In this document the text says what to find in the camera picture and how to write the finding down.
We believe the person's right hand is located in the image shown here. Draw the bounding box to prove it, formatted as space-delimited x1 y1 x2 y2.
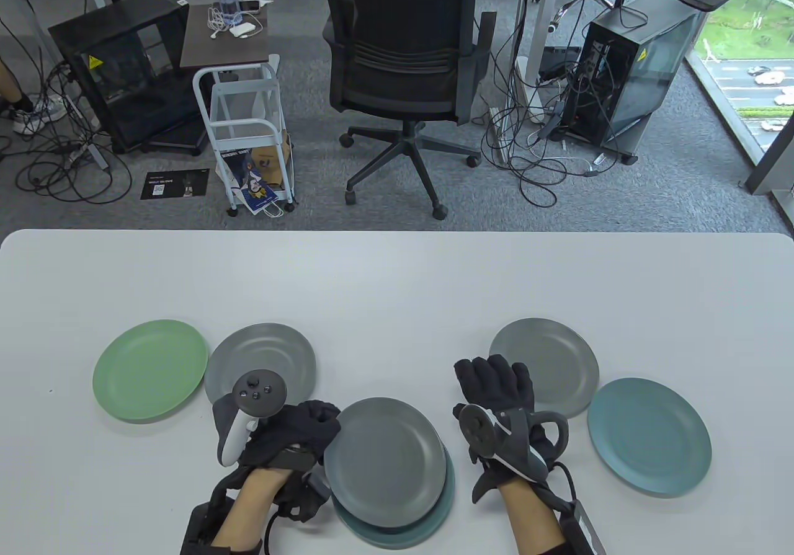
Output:
453 355 562 503

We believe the person's left hand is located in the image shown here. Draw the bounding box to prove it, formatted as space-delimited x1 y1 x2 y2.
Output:
239 400 342 474

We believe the grey white handheld controller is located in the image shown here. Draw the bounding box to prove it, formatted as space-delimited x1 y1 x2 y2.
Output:
213 371 287 466
459 403 570 482

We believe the grey plate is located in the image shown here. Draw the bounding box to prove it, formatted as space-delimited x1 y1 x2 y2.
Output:
205 323 317 416
324 397 447 528
489 318 600 419

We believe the teal plate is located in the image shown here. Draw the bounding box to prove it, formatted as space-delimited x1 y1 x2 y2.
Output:
587 378 712 497
332 450 455 549

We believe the green plate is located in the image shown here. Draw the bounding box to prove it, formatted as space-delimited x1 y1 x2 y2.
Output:
92 319 209 423

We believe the person's right forearm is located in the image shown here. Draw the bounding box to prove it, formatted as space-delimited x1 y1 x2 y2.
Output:
496 479 568 555

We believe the person's left forearm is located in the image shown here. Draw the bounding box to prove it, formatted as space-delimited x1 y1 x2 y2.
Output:
211 468 292 549

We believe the black wrist sensor box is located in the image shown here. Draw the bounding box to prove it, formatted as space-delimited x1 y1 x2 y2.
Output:
555 499 607 555
181 502 218 555

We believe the blue printed bag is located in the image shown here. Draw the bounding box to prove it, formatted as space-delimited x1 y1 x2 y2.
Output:
218 148 277 213

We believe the brown paper bag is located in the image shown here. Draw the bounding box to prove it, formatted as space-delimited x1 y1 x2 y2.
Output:
251 143 292 187

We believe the black printed flyer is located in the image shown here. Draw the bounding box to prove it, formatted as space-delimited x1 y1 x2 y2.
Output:
140 169 210 201

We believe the white rolling cart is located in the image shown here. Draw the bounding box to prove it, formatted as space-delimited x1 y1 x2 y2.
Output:
192 62 297 218

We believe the black floor box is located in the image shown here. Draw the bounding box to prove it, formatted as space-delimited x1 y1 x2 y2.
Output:
540 47 584 81

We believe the grey power strip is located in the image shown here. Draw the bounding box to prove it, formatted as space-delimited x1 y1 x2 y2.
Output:
68 143 109 171

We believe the black computer tower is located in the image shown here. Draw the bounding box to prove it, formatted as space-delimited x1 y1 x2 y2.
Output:
568 0 708 165

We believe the black office chair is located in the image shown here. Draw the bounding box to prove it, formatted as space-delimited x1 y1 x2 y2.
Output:
323 0 497 221

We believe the black glass-panel cabinet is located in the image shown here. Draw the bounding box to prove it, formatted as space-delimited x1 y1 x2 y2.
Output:
48 0 208 156

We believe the brown side table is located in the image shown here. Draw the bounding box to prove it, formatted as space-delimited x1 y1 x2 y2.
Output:
180 3 280 72

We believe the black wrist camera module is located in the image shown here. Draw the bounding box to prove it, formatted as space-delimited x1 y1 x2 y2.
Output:
273 450 332 522

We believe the tangle of black white cables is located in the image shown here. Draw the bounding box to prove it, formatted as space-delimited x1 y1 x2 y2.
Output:
481 53 621 208

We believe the grey window frame post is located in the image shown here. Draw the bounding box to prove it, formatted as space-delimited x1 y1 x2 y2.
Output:
738 105 794 196

